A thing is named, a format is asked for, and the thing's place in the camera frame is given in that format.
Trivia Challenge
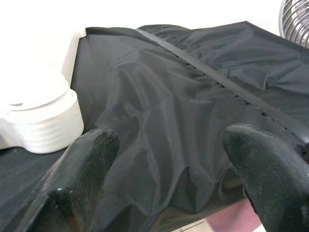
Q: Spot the pink white round stool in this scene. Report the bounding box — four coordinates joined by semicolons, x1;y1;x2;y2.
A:
205;199;263;232

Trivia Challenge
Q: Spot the white standing fan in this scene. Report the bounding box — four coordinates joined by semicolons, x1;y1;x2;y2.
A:
278;0;309;50

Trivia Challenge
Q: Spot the white plastic children table top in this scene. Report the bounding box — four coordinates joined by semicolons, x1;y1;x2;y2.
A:
0;28;87;154

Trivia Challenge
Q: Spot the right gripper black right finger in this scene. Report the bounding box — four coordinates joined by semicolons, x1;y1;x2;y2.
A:
222;123;309;232

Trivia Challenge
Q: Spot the black table cloth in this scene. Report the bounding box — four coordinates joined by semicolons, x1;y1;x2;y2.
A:
0;20;309;232

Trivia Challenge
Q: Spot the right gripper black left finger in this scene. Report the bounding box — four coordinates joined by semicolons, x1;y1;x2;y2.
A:
21;128;120;232

